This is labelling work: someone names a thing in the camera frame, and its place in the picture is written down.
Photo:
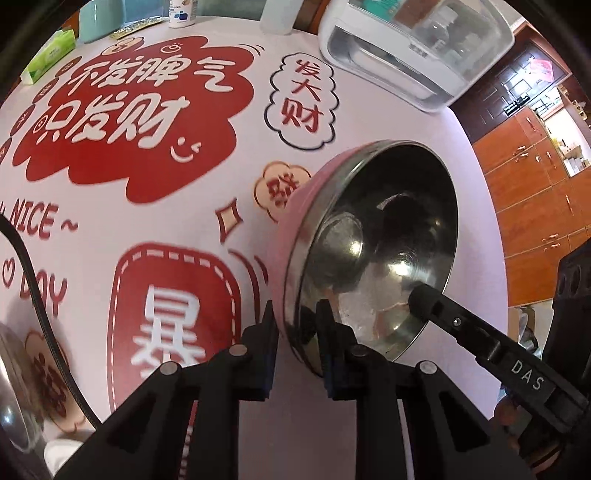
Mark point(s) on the clear squeeze bottle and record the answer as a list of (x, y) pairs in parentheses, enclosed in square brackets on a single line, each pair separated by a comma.
[(277, 16)]

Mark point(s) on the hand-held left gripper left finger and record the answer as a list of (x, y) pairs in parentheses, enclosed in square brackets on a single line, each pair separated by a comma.
[(270, 369)]

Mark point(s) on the green tissue box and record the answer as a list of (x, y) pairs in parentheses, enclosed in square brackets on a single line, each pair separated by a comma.
[(48, 57)]

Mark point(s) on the clear small bottle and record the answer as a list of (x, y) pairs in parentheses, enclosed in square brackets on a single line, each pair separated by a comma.
[(441, 32)]

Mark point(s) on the white pill bottle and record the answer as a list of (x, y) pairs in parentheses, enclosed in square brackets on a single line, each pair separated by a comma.
[(181, 14)]

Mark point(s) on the person's right hand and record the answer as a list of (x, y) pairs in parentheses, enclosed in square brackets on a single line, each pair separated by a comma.
[(510, 413)]

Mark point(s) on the plain white plate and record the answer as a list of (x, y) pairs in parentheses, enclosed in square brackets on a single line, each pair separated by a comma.
[(62, 454)]

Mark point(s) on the teal canister with black lid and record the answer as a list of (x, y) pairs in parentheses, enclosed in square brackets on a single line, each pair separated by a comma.
[(99, 18)]

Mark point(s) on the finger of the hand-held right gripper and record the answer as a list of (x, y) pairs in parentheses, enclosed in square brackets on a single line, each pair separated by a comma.
[(443, 314)]

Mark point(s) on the pink steel bowl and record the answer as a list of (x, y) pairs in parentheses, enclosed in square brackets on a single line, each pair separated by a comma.
[(369, 240)]

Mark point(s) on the tall wooden cabinets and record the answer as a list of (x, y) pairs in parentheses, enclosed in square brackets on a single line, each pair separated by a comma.
[(521, 207)]

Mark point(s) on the wide steel bowl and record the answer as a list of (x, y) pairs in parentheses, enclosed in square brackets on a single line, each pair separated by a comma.
[(16, 401)]

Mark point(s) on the wooden display shelf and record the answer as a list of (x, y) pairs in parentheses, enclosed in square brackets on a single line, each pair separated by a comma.
[(572, 138)]

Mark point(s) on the red door decoration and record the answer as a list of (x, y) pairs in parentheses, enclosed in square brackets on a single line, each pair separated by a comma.
[(542, 69)]

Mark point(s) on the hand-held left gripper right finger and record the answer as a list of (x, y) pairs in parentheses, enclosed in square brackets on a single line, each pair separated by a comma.
[(328, 369)]

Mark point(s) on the white bottle with teal label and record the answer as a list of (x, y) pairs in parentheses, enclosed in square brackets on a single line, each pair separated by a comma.
[(381, 5)]

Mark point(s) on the dark brown entrance door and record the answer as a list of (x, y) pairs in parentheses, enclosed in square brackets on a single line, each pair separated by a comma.
[(508, 87)]

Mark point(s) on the foil blister pack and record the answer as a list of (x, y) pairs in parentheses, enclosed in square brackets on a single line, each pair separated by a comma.
[(134, 28)]

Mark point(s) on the white storage box clear cover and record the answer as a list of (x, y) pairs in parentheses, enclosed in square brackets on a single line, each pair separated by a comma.
[(383, 50)]

